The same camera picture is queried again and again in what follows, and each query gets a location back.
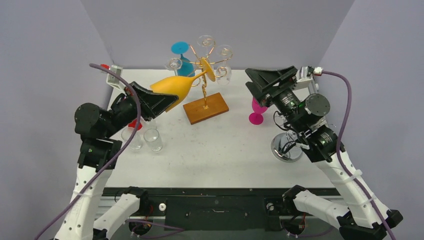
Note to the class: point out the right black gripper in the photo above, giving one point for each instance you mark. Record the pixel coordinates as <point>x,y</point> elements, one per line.
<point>277,88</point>

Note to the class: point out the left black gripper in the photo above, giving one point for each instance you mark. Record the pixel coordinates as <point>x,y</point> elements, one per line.
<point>153,103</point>

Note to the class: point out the red plastic wine glass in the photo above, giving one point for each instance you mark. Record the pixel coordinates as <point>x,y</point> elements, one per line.
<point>135,125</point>

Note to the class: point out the clear glass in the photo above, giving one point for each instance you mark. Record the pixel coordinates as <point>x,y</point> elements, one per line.
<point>150,124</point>
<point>153,139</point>
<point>206,41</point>
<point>173,64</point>
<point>223,72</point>
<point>131,135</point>

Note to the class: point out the yellow plastic wine glass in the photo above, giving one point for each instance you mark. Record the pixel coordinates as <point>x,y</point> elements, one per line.
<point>181,85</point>

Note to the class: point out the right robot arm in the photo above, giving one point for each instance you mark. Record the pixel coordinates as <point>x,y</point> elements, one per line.
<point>362,216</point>

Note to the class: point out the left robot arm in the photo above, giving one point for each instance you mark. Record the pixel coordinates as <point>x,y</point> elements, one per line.
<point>98,156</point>

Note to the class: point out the pink plastic wine glass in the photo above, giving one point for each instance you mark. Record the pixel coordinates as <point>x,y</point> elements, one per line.
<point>256,117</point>

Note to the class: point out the blue plastic wine glass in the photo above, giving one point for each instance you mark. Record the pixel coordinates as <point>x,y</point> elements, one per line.
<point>187,68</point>

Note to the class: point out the clear glass on gold rack back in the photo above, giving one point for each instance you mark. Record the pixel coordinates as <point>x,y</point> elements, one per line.
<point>206,41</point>

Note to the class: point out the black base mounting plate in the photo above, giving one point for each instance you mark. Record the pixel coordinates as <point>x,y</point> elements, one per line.
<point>216,209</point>

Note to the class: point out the gold wire glass rack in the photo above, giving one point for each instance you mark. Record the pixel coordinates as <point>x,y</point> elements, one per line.
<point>209,105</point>

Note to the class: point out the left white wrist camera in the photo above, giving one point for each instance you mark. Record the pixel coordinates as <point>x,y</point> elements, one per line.
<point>111,80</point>

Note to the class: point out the chrome wire glass rack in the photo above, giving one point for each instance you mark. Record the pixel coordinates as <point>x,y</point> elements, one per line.
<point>286,145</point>

